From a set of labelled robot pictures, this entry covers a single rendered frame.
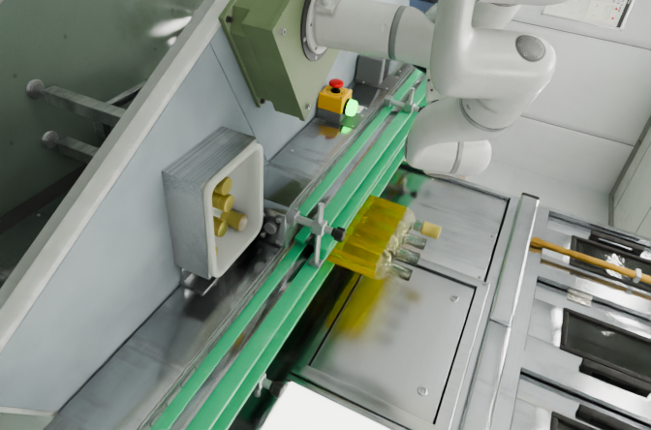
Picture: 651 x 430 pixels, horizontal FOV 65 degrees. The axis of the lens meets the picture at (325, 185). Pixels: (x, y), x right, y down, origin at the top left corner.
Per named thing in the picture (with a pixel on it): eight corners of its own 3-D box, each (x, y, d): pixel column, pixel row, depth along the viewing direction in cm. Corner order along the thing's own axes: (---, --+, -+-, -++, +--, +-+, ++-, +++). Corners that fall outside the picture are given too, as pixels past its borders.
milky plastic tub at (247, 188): (176, 267, 97) (214, 284, 94) (162, 170, 83) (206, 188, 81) (228, 215, 109) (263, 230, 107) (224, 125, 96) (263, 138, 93)
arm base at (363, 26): (295, -1, 86) (383, 13, 81) (325, -46, 91) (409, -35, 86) (311, 67, 99) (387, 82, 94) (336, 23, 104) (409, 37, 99)
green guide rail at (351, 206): (294, 240, 113) (325, 253, 111) (294, 237, 113) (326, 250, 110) (466, 20, 243) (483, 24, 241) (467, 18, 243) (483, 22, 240)
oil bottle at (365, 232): (312, 237, 127) (392, 268, 120) (313, 220, 123) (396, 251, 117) (322, 224, 131) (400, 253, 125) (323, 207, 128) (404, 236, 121)
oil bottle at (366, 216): (322, 224, 131) (400, 253, 125) (324, 207, 128) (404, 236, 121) (331, 211, 135) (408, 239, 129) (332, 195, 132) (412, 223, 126)
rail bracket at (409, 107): (381, 107, 150) (424, 119, 146) (384, 83, 145) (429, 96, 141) (385, 101, 152) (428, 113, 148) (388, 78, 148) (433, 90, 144)
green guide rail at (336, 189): (294, 215, 109) (328, 228, 107) (294, 211, 108) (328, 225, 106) (470, 5, 239) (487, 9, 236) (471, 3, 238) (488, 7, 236)
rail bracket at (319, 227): (283, 257, 111) (335, 278, 107) (286, 196, 101) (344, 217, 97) (290, 248, 113) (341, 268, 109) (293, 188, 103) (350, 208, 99)
